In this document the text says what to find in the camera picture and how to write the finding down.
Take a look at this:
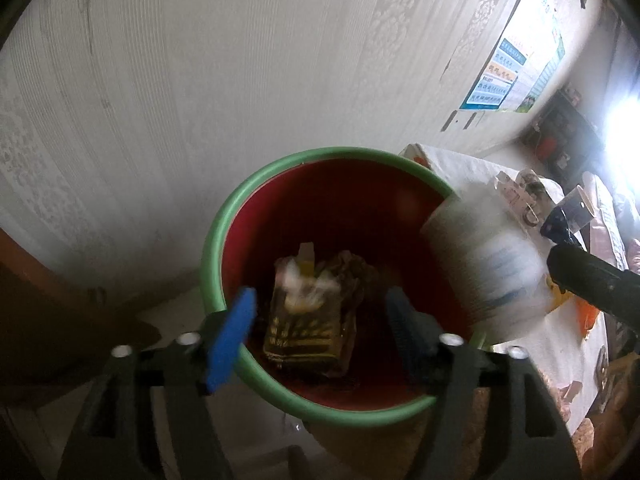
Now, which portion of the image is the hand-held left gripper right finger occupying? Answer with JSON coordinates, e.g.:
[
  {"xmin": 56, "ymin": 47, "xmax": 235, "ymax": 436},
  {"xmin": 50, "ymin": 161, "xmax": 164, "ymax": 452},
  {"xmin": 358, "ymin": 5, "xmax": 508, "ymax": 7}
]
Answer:
[{"xmin": 384, "ymin": 286, "xmax": 583, "ymax": 480}]

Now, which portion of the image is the bed with checked sheet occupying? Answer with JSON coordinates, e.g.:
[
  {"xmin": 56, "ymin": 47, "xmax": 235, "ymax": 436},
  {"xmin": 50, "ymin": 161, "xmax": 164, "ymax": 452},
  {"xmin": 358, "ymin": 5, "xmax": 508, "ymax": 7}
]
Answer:
[{"xmin": 582, "ymin": 170, "xmax": 640, "ymax": 273}]

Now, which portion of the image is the orange container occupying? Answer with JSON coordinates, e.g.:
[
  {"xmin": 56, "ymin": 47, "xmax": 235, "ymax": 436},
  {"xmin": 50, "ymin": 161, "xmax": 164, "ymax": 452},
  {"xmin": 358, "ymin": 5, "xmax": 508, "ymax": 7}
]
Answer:
[{"xmin": 535, "ymin": 135, "xmax": 563, "ymax": 161}]

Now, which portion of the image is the bright window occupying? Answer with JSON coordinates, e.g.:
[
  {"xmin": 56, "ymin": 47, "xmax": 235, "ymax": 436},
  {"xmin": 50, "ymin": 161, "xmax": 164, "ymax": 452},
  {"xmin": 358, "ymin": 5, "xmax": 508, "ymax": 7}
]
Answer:
[{"xmin": 597, "ymin": 25, "xmax": 640, "ymax": 201}]

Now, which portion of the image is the pink snack packet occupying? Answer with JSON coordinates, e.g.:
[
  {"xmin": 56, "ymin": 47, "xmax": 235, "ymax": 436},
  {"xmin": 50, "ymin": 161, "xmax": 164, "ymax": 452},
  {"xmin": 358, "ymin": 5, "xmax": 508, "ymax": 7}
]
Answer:
[{"xmin": 492, "ymin": 170, "xmax": 531, "ymax": 211}]

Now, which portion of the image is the pale plastic wrapper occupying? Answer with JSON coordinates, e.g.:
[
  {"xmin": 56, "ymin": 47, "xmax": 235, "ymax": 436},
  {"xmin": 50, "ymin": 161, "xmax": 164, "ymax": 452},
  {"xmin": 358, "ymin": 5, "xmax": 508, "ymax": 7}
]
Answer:
[{"xmin": 274, "ymin": 241, "xmax": 343, "ymax": 313}]

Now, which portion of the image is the orange snack wrapper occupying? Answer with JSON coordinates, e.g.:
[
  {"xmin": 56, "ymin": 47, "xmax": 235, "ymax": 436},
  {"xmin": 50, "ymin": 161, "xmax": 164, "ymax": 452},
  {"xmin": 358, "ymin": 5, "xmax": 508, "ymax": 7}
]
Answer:
[{"xmin": 575, "ymin": 297, "xmax": 600, "ymax": 331}]

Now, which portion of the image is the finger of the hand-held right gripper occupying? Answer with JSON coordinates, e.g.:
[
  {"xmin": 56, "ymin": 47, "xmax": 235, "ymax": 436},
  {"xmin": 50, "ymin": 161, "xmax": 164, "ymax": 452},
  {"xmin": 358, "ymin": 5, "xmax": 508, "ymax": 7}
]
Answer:
[{"xmin": 546, "ymin": 244, "xmax": 640, "ymax": 333}]

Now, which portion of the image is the brown wooden furniture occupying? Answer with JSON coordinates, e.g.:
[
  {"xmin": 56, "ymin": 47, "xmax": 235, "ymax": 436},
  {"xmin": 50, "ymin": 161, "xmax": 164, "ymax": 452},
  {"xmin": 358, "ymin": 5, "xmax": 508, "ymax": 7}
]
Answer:
[{"xmin": 0, "ymin": 227, "xmax": 161, "ymax": 406}]

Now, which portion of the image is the white chart wall poster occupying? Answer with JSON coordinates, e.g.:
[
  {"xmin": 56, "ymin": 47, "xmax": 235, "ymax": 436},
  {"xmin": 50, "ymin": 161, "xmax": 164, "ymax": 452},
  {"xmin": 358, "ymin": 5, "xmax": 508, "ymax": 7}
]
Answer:
[{"xmin": 500, "ymin": 0, "xmax": 561, "ymax": 111}]

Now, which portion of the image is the dark box with gold print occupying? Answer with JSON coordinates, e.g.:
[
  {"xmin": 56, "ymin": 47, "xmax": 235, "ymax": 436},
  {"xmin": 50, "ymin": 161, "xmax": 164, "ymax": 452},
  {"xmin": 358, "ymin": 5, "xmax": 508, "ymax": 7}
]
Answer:
[{"xmin": 262, "ymin": 280, "xmax": 358, "ymax": 378}]

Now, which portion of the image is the silver foil wrapper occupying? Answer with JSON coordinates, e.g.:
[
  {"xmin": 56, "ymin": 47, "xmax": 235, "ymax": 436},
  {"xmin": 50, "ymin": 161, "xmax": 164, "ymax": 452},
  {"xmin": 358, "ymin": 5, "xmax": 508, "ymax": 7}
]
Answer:
[{"xmin": 517, "ymin": 170, "xmax": 551, "ymax": 221}]

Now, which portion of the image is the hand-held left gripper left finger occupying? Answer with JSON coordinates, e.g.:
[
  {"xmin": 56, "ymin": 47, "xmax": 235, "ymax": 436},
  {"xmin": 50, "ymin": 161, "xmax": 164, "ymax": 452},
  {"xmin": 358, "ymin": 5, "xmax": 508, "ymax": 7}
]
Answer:
[{"xmin": 57, "ymin": 287, "xmax": 258, "ymax": 480}]

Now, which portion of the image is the dark foil wrapper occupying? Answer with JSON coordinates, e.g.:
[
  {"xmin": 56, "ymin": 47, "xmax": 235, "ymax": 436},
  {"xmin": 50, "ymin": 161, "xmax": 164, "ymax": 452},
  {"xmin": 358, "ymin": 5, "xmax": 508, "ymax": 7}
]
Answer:
[{"xmin": 320, "ymin": 252, "xmax": 381, "ymax": 311}]

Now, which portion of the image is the dark wooden shelf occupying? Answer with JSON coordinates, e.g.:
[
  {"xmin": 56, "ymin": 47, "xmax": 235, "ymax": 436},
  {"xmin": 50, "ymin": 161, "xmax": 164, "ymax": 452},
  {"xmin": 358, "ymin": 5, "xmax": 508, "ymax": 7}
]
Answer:
[{"xmin": 522, "ymin": 87, "xmax": 603, "ymax": 183}]

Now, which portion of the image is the blue alphabet wall poster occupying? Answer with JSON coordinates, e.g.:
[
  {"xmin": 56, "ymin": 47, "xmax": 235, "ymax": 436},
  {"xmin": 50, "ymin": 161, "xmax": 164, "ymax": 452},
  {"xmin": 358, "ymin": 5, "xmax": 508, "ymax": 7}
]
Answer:
[{"xmin": 460, "ymin": 0, "xmax": 556, "ymax": 111}]

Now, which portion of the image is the red bin with green rim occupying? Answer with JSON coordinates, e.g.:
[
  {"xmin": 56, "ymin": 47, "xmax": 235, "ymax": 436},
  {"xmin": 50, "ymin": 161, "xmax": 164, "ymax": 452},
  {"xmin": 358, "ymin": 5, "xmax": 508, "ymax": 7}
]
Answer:
[{"xmin": 200, "ymin": 146, "xmax": 488, "ymax": 428}]

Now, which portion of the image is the white paper cup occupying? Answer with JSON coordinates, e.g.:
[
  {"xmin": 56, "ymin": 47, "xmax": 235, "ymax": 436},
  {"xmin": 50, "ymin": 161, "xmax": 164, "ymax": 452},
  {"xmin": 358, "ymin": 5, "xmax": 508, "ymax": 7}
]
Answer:
[{"xmin": 420, "ymin": 185, "xmax": 556, "ymax": 346}]

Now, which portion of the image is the green bordered wall poster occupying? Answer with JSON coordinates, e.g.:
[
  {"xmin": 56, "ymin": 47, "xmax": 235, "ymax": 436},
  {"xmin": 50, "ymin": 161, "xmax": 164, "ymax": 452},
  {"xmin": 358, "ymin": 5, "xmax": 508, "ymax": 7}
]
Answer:
[{"xmin": 515, "ymin": 35, "xmax": 566, "ymax": 113}]

